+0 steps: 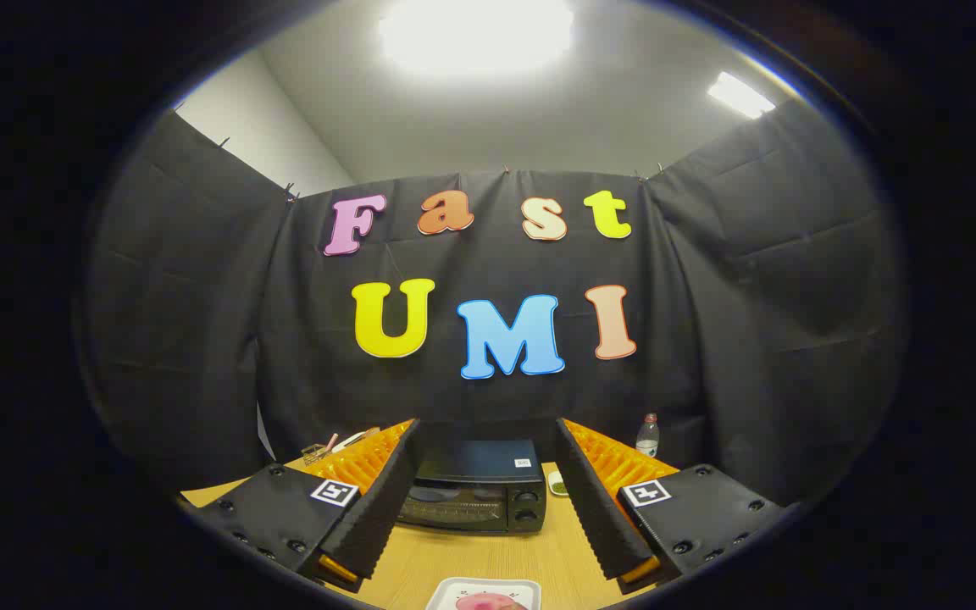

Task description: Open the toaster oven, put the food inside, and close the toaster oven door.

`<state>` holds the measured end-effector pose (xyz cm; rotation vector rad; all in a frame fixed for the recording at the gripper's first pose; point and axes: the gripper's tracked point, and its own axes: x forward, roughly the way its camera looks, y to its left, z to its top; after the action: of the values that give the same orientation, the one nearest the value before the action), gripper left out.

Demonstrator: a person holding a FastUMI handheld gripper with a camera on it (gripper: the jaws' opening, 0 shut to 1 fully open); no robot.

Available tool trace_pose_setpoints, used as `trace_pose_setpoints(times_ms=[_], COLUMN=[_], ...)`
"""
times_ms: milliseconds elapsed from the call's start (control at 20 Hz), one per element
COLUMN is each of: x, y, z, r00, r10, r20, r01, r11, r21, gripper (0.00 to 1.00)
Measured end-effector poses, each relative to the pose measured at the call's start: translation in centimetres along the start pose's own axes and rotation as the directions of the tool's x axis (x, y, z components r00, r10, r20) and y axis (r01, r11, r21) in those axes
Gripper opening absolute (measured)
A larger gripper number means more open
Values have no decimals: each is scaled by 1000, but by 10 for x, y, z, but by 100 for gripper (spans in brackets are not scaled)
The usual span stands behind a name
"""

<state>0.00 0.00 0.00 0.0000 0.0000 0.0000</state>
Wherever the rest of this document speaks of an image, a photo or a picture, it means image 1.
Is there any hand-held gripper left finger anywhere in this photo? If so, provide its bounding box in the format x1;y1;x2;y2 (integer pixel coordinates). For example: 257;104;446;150
187;418;422;594

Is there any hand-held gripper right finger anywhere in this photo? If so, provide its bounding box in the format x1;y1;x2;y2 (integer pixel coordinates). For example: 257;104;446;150
555;418;787;594

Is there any black toaster oven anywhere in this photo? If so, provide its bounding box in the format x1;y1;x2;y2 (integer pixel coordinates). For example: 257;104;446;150
396;439;548;535

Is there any white square plate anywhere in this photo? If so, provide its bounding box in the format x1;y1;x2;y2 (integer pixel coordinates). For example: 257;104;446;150
426;578;542;610

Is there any pink round ham slice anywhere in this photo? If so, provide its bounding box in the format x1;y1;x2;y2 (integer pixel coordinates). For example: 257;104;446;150
456;592;529;610

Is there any white pop-up toaster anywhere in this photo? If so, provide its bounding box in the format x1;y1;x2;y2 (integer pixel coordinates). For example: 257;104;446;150
331;427;384;455

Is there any red label plastic water bottle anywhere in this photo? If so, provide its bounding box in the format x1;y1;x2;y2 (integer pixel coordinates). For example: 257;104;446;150
635;413;661;459

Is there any black backdrop cloth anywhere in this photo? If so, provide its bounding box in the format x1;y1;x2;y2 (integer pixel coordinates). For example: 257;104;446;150
86;97;908;509

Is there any small ceiling light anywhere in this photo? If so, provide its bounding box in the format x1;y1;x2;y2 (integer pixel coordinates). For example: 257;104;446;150
707;71;778;119

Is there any large ceiling light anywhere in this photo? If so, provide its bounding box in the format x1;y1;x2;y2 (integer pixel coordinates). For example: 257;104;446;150
378;0;576;79

